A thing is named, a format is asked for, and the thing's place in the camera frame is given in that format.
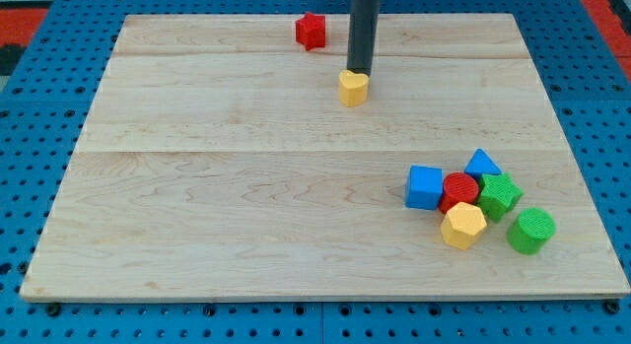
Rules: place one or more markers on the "yellow heart block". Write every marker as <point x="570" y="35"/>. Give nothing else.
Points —
<point x="353" y="88"/>

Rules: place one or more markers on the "blue cube block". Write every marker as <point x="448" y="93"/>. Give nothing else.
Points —
<point x="424" y="187"/>

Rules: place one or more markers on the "light wooden board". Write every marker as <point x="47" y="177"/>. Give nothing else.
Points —
<point x="217" y="164"/>

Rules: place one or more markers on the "red star block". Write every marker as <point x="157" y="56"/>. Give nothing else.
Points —
<point x="311" y="31"/>

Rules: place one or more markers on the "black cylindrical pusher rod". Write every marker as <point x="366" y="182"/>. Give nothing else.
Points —
<point x="363" y="23"/>

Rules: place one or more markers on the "red cylinder block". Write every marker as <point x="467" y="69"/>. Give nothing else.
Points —
<point x="458" y="187"/>

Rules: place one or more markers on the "yellow hexagon block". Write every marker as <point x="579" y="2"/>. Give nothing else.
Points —
<point x="463" y="225"/>

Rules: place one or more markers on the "blue triangle block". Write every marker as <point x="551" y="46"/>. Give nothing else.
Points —
<point x="480" y="163"/>

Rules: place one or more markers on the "green star block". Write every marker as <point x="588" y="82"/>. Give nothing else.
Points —
<point x="498" y="195"/>

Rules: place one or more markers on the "green cylinder block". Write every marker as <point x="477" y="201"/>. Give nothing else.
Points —
<point x="532" y="229"/>

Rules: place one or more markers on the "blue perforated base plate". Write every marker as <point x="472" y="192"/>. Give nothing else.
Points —
<point x="45" y="102"/>

